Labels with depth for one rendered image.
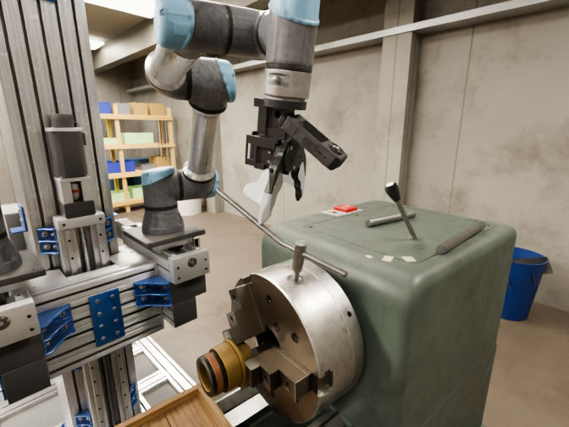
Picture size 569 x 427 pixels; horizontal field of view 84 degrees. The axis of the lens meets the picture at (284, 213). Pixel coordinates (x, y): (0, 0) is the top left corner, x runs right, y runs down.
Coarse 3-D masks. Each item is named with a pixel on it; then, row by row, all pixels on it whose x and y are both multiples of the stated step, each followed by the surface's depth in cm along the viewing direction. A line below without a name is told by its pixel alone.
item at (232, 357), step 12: (216, 348) 60; (228, 348) 60; (240, 348) 62; (204, 360) 58; (216, 360) 58; (228, 360) 58; (240, 360) 59; (204, 372) 62; (216, 372) 56; (228, 372) 57; (240, 372) 58; (204, 384) 60; (216, 384) 56; (228, 384) 57; (240, 384) 60
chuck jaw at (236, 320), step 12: (240, 288) 66; (252, 288) 68; (240, 300) 66; (252, 300) 67; (240, 312) 65; (252, 312) 66; (240, 324) 64; (252, 324) 65; (264, 324) 66; (228, 336) 63; (240, 336) 63; (252, 336) 64
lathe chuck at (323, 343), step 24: (288, 264) 70; (264, 288) 65; (288, 288) 61; (312, 288) 62; (264, 312) 66; (288, 312) 59; (312, 312) 58; (336, 312) 61; (264, 336) 72; (288, 336) 61; (312, 336) 56; (336, 336) 58; (312, 360) 56; (336, 360) 57; (336, 384) 58; (288, 408) 65; (312, 408) 58
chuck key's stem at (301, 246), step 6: (300, 240) 61; (300, 246) 59; (306, 246) 59; (294, 252) 61; (300, 252) 60; (294, 258) 61; (300, 258) 60; (294, 264) 61; (300, 264) 61; (294, 270) 61; (300, 270) 61; (294, 276) 62
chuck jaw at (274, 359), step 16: (272, 352) 62; (256, 368) 58; (272, 368) 58; (288, 368) 58; (304, 368) 58; (256, 384) 59; (272, 384) 57; (288, 384) 57; (304, 384) 56; (320, 384) 56
